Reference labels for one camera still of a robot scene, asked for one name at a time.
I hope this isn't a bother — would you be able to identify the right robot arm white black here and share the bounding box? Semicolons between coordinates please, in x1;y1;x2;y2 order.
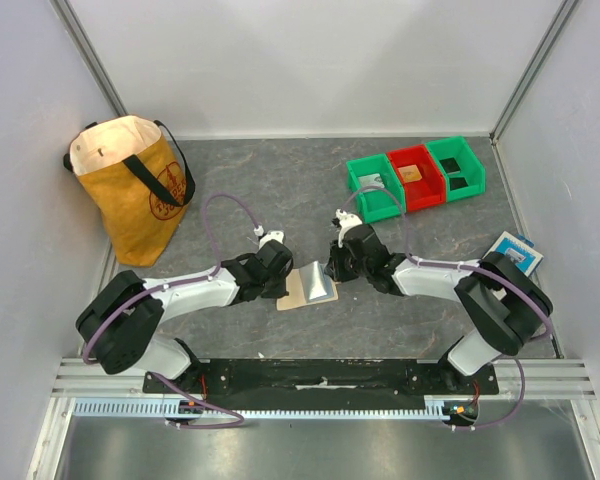
326;215;553;394

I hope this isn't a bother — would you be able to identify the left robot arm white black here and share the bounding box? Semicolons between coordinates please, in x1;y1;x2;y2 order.
76;231;293;393

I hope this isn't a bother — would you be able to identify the silver card in bin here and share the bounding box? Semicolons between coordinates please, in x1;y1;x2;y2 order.
358;173;385;188

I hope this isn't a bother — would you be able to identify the orange card in bin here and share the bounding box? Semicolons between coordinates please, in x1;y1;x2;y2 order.
398;165;422;184

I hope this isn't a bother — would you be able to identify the black card lower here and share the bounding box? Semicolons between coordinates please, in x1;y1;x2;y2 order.
449;177;468;191

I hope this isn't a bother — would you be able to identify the black card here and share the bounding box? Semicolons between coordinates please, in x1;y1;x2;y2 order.
439;157;461;175
449;177;468;191

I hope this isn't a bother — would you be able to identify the black card upper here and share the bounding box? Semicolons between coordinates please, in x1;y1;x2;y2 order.
439;157;461;175

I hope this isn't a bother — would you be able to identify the left green plastic bin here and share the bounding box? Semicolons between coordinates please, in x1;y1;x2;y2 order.
347;154;406;223

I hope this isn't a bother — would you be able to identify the green plastic bin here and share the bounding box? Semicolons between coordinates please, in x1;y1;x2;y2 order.
425;136;486;203
347;154;406;223

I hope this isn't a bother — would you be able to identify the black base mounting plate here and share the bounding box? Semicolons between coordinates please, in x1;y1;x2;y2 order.
173;358;499;410

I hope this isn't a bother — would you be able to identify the right green plastic bin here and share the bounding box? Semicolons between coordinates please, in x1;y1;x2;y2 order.
425;136;486;203

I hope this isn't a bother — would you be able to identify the yellow paper tote bag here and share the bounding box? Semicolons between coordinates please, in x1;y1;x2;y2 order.
63;115;196;267

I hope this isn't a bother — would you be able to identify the blue razor package box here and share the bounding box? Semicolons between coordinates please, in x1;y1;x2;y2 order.
483;231;544;277

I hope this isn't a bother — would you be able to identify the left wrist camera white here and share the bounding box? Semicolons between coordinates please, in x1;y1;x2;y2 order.
254;225;285;248

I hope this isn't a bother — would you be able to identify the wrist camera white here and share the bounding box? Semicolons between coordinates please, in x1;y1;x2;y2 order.
254;225;285;248
332;209;363;248

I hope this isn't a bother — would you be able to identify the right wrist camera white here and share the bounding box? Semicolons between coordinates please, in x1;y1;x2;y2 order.
332;209;363;248

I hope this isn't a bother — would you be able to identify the slotted cable duct rail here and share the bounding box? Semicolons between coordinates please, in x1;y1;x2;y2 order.
73;398;450;421

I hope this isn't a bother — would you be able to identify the aluminium frame profile rail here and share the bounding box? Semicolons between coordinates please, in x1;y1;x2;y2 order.
51;358;596;401

